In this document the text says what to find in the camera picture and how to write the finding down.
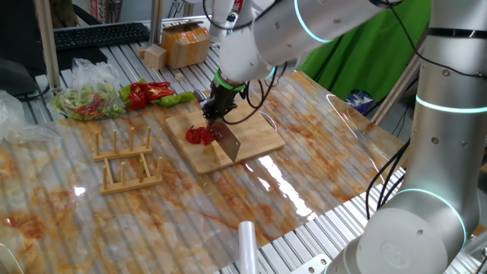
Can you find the green cloth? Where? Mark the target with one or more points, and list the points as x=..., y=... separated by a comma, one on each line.
x=369, y=57

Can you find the blue patterned bag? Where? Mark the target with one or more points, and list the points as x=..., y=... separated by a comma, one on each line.
x=359, y=102

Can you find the red pepper piece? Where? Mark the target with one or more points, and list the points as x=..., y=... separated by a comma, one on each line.
x=207, y=136

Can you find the black office chair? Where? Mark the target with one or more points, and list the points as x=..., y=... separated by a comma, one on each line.
x=15, y=76

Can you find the steel cleaver knife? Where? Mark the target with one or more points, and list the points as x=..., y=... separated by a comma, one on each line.
x=228, y=141

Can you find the large green pepper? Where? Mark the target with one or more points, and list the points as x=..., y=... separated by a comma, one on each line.
x=173, y=99

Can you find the small wooden cube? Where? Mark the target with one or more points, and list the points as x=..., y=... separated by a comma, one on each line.
x=141, y=52

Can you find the small green pepper piece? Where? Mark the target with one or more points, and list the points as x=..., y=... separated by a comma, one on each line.
x=125, y=92

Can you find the large wooden cube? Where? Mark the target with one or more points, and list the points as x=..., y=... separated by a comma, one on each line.
x=155, y=57

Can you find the marble pattern plastic mat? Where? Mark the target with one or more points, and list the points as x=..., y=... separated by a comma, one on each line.
x=304, y=125

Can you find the wooden peg rack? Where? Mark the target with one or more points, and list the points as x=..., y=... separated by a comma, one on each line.
x=125, y=184

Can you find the tiny wooden cube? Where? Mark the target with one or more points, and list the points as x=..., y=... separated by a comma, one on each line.
x=179, y=77

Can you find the aluminium frame post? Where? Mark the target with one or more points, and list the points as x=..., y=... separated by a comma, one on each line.
x=156, y=23
x=395, y=91
x=47, y=45

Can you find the bag of chopped peppers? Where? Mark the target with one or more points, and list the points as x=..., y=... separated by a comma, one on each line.
x=87, y=102

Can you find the black keyboard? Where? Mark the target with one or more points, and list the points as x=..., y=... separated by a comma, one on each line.
x=99, y=35

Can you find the cut red chili slice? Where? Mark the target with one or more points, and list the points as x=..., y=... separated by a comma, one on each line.
x=193, y=135

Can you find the bamboo cutting board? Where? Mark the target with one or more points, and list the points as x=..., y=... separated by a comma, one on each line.
x=258, y=137

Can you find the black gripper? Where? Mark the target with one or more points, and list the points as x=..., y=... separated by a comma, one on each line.
x=225, y=99

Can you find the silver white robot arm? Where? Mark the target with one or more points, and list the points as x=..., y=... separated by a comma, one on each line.
x=437, y=152

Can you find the white plastic roll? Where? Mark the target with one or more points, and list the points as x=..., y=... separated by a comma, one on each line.
x=248, y=247

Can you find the taped cardboard box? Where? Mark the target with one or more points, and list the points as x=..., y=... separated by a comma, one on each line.
x=186, y=45

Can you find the dark red pepper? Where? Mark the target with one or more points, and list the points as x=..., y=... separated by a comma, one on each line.
x=158, y=84

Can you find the empty clear plastic bag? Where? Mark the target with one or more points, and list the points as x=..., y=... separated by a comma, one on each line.
x=19, y=122

